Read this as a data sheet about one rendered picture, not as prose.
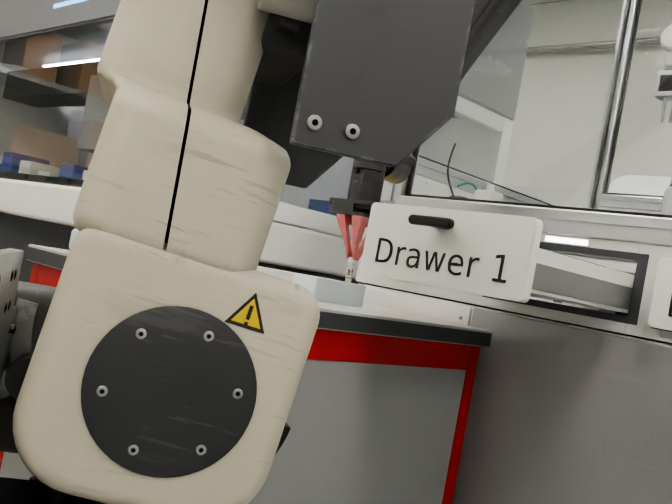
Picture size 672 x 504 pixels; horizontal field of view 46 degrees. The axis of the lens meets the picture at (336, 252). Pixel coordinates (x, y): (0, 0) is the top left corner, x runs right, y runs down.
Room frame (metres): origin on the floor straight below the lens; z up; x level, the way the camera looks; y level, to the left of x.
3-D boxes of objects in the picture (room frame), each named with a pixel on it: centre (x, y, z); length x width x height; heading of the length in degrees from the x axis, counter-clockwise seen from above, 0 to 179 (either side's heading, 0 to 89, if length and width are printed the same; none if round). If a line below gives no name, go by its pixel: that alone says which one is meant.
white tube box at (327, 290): (1.35, 0.01, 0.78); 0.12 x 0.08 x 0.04; 137
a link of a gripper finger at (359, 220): (1.36, -0.02, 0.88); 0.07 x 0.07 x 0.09; 52
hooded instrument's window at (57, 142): (2.80, 0.59, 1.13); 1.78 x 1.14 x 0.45; 45
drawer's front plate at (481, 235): (1.11, -0.15, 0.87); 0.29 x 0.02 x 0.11; 45
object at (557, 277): (1.26, -0.30, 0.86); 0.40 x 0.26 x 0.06; 135
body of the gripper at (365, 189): (1.36, -0.03, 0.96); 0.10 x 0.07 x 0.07; 52
